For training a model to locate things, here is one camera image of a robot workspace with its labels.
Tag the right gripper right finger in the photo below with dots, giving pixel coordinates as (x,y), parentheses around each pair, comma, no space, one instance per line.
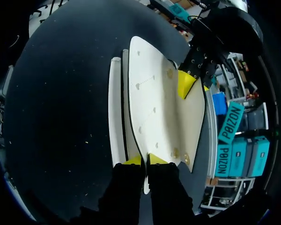
(168,192)

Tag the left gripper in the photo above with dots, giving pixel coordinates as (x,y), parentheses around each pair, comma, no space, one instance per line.
(227,30)

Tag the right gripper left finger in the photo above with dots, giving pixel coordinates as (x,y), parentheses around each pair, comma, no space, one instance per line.
(124,192)

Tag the white leather handbag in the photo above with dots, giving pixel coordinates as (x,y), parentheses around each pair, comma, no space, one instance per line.
(152,105)

